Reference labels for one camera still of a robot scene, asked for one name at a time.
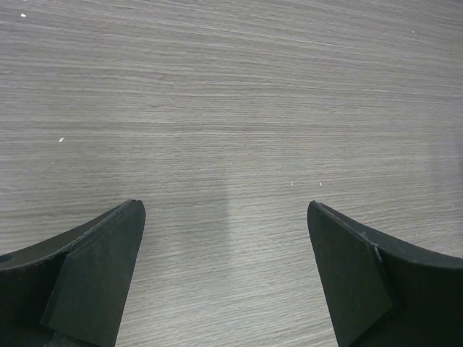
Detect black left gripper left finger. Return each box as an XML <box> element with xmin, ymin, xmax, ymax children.
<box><xmin>1</xmin><ymin>200</ymin><xmax>146</xmax><ymax>346</ymax></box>

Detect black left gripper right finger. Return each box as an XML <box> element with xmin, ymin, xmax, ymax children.
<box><xmin>307</xmin><ymin>201</ymin><xmax>462</xmax><ymax>346</ymax></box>

